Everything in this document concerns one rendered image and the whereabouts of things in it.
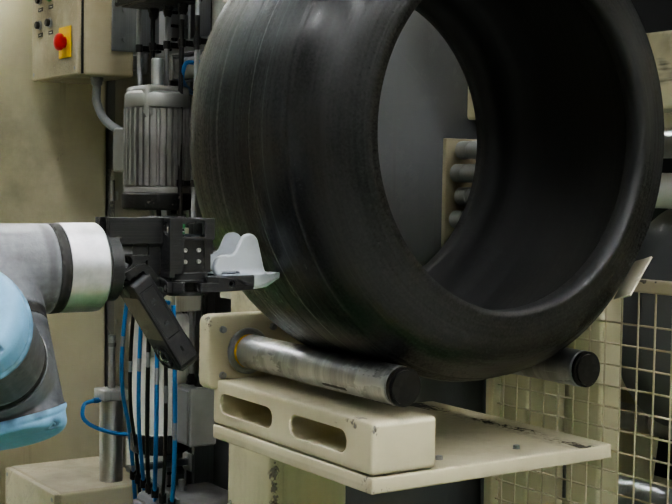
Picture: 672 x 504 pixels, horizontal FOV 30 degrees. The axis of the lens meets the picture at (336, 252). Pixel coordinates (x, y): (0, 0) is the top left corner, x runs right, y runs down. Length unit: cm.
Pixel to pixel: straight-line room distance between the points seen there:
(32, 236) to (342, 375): 41
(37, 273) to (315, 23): 38
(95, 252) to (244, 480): 65
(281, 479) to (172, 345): 49
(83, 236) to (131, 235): 6
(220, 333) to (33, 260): 47
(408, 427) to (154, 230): 35
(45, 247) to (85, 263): 4
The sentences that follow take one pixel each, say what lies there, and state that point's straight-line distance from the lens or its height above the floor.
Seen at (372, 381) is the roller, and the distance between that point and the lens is 139.
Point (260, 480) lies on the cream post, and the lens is 178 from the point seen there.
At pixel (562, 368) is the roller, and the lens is 157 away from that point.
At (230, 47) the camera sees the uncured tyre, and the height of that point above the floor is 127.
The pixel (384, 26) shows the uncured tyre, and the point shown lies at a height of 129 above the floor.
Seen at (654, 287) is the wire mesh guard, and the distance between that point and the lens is 173.
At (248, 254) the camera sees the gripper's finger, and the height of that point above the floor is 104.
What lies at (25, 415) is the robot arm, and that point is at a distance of 116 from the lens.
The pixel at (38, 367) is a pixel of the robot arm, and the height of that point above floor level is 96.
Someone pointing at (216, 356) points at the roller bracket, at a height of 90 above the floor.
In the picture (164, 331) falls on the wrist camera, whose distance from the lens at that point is 131.
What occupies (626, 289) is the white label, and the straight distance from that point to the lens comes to 160.
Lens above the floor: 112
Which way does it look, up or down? 3 degrees down
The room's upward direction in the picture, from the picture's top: 1 degrees clockwise
